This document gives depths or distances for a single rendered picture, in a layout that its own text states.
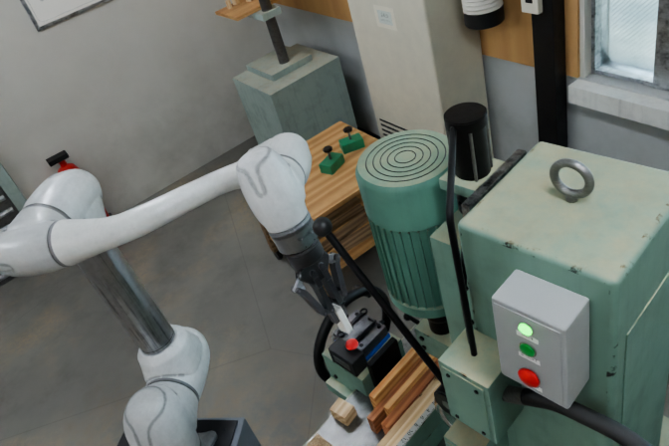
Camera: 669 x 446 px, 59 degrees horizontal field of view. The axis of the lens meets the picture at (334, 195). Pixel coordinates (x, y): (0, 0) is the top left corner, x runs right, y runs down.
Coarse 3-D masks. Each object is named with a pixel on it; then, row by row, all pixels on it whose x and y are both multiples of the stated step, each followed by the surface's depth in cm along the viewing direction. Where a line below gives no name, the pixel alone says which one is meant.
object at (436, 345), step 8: (424, 320) 127; (416, 328) 126; (424, 328) 125; (416, 336) 128; (424, 336) 125; (432, 336) 123; (440, 336) 122; (448, 336) 122; (424, 344) 127; (432, 344) 124; (440, 344) 122; (448, 344) 120; (432, 352) 127; (440, 352) 124
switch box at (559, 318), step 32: (512, 288) 75; (544, 288) 74; (512, 320) 74; (544, 320) 70; (576, 320) 69; (512, 352) 78; (544, 352) 73; (576, 352) 73; (544, 384) 77; (576, 384) 77
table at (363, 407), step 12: (408, 348) 143; (336, 384) 144; (348, 396) 137; (360, 396) 136; (360, 408) 133; (372, 408) 133; (336, 420) 133; (360, 420) 131; (324, 432) 131; (336, 432) 130; (348, 432) 130; (360, 432) 129; (372, 432) 128; (432, 432) 125; (444, 432) 129; (336, 444) 128; (348, 444) 127; (360, 444) 127; (372, 444) 126; (432, 444) 127
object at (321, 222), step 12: (324, 228) 102; (336, 240) 103; (348, 264) 103; (360, 276) 103; (372, 288) 104; (384, 300) 104; (384, 312) 104; (396, 324) 104; (408, 336) 104; (420, 348) 104; (432, 360) 105; (444, 396) 103; (444, 408) 106
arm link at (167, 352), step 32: (64, 192) 135; (96, 192) 143; (96, 256) 144; (96, 288) 150; (128, 288) 152; (128, 320) 156; (160, 320) 162; (160, 352) 163; (192, 352) 168; (192, 384) 165
